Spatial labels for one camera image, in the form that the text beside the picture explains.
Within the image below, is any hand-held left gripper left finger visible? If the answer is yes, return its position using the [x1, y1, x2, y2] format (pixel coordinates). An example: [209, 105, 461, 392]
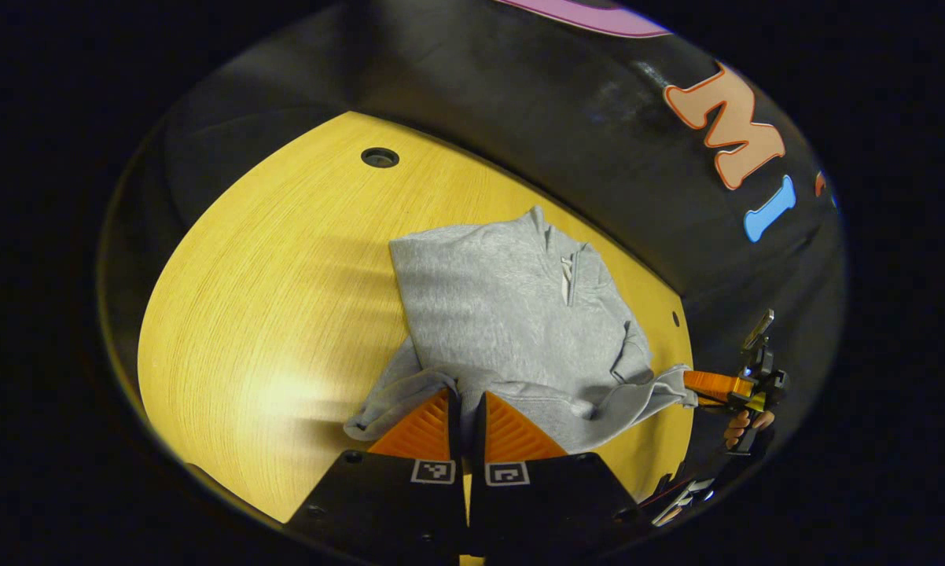
[284, 386, 468, 553]

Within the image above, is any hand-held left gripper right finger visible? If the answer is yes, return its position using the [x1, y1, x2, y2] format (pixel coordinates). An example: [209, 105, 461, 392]
[470, 391, 656, 556]

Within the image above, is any black backdrop cloth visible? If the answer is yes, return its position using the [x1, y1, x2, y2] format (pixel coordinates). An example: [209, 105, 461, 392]
[99, 0, 848, 504]

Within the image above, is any grey zip sweatshirt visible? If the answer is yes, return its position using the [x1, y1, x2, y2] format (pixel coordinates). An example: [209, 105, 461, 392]
[343, 206, 698, 455]

